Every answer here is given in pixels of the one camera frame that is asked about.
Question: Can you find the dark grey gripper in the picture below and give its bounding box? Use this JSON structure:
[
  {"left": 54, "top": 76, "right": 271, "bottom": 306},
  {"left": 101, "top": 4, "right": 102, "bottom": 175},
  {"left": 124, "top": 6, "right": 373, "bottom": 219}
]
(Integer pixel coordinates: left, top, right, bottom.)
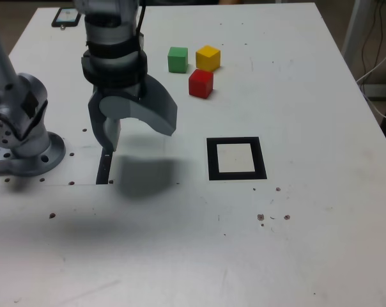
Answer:
[{"left": 88, "top": 75, "right": 178, "bottom": 153}]

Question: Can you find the green cube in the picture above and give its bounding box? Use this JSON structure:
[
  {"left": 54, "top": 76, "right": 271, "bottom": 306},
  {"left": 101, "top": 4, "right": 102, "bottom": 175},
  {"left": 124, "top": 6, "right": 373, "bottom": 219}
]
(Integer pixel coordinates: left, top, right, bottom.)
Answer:
[{"left": 167, "top": 47, "right": 189, "bottom": 74}]

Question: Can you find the red cube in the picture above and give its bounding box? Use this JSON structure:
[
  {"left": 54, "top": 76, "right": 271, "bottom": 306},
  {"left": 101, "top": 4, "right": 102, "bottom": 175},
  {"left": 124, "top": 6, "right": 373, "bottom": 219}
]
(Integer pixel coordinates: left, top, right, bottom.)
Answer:
[{"left": 188, "top": 68, "right": 214, "bottom": 99}]

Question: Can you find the yellow cube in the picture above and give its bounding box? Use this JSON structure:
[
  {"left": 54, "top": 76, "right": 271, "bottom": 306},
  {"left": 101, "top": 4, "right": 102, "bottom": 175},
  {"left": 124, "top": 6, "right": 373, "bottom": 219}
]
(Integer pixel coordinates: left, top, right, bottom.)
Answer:
[{"left": 195, "top": 45, "right": 221, "bottom": 72}]

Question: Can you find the black tape square outline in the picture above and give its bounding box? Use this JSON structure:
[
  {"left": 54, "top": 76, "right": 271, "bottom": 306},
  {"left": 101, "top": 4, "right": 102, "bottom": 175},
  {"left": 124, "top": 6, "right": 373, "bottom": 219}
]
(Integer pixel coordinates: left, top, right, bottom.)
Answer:
[{"left": 206, "top": 136, "right": 268, "bottom": 181}]

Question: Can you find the black tape strip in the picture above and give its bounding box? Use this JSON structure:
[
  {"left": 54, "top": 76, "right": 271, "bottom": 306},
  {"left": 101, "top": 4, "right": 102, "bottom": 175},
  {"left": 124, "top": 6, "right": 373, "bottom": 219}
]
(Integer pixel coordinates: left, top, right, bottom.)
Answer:
[{"left": 95, "top": 147, "right": 114, "bottom": 185}]

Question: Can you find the black smartphone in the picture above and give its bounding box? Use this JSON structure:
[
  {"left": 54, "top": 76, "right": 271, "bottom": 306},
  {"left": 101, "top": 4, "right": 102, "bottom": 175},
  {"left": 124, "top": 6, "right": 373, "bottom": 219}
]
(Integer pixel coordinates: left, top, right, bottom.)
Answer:
[{"left": 50, "top": 7, "right": 82, "bottom": 29}]

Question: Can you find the white metal frame post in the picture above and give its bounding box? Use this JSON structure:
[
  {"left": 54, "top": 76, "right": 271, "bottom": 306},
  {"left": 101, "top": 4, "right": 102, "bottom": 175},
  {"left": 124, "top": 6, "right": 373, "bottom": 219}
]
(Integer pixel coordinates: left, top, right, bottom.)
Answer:
[{"left": 341, "top": 0, "right": 378, "bottom": 76}]

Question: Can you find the white cable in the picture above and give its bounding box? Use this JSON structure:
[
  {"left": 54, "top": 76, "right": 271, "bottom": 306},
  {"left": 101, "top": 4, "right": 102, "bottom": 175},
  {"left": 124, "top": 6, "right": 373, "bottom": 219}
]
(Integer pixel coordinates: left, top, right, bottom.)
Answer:
[{"left": 355, "top": 44, "right": 386, "bottom": 122}]

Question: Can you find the black cable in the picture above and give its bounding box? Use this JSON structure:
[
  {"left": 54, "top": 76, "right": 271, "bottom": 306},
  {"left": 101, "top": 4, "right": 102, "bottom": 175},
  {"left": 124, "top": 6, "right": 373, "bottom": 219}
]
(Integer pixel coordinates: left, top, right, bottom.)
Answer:
[{"left": 360, "top": 0, "right": 386, "bottom": 77}]

